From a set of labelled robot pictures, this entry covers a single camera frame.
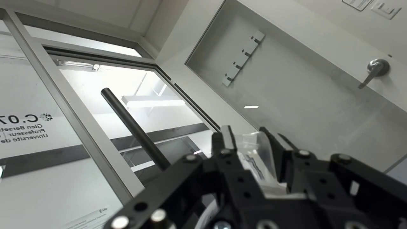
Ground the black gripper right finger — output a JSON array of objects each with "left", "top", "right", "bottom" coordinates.
[{"left": 259, "top": 125, "right": 407, "bottom": 229}]

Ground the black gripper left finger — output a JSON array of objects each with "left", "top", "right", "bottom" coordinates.
[{"left": 103, "top": 123, "right": 266, "bottom": 229}]

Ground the white door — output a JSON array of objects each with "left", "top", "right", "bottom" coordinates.
[{"left": 157, "top": 0, "right": 407, "bottom": 172}]

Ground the black stand pole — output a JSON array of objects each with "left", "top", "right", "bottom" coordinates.
[{"left": 100, "top": 86, "right": 172, "bottom": 170}]

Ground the white notched door bracket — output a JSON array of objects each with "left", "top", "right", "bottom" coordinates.
[{"left": 222, "top": 29, "right": 266, "bottom": 87}]

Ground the silver door handle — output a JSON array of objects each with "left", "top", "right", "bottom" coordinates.
[{"left": 358, "top": 57, "right": 392, "bottom": 90}]

